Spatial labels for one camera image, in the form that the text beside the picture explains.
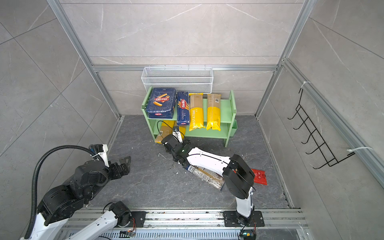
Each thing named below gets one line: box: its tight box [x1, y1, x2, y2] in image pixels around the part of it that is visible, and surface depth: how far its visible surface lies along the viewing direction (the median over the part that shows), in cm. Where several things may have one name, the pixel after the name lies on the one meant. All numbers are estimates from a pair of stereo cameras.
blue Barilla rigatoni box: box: [146, 88, 177, 119], surface depth 83 cm
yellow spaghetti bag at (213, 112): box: [206, 94, 221, 131], surface depth 82 cm
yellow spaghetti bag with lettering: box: [189, 93, 206, 131], surface depth 83 cm
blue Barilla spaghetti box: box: [176, 91, 190, 126], surface depth 83 cm
